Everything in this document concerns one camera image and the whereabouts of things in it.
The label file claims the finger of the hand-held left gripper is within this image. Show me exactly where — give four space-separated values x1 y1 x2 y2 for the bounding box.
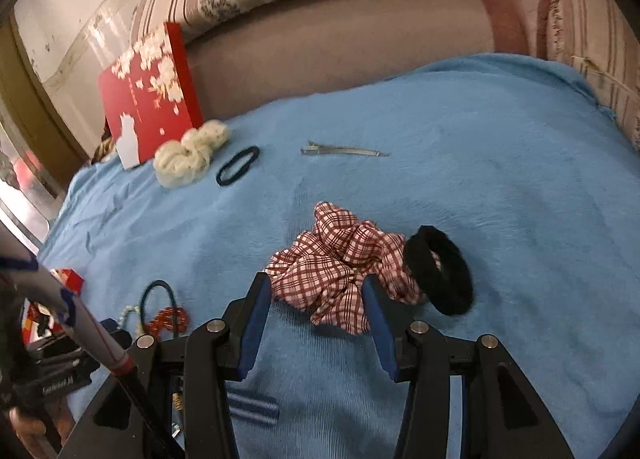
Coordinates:
99 319 134 356

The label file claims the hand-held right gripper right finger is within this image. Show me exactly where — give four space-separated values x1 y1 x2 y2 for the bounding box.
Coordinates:
361 274 576 459

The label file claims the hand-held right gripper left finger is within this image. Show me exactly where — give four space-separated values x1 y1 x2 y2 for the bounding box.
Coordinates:
60 271 273 459

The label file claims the red plaid scrunchie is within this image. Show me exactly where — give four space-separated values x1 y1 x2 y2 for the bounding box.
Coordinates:
265 201 426 336

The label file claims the person's left hand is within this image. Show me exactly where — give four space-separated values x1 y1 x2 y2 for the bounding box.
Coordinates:
9 386 77 459

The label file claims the blue white striped hair clip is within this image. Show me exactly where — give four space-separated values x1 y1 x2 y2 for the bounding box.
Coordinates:
227 387 279 427

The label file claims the small red white box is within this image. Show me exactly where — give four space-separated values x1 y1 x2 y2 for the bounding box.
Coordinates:
50 267 86 298

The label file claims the silver metal hair clip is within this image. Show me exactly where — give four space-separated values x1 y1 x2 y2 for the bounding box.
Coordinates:
300 140 391 158

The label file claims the cream scrunchie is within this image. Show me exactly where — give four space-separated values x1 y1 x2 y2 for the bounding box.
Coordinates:
152 120 232 188

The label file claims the blue blanket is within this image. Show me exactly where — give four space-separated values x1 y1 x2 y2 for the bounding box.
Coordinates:
37 53 640 459

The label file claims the red floral gift box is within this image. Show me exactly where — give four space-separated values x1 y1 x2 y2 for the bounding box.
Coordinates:
97 22 205 170

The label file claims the brown sofa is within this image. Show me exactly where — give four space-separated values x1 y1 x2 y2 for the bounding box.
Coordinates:
181 0 532 120

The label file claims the striped floral armrest cushion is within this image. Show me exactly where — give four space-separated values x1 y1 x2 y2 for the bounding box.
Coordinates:
537 0 640 152

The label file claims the white bead bracelet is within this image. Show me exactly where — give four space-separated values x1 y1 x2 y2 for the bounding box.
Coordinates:
117 304 143 335

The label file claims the dark teal hair tie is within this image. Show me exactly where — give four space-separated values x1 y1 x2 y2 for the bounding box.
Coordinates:
139 280 181 335

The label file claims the orange bead bracelet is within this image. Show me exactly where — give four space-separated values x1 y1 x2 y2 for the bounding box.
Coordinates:
145 306 193 340

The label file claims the white cable with red band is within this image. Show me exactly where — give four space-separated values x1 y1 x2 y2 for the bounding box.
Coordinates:
0 229 187 459

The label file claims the thick black fuzzy hair tie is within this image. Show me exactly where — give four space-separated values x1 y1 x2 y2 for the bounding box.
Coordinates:
402 225 474 317

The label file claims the thin black hair tie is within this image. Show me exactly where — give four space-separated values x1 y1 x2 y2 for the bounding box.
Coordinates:
216 145 261 187

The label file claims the braided beige rope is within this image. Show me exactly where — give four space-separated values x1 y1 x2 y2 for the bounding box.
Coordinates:
90 131 119 164

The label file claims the brown wooden frame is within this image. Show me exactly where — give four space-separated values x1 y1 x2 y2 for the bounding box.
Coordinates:
0 14 92 170

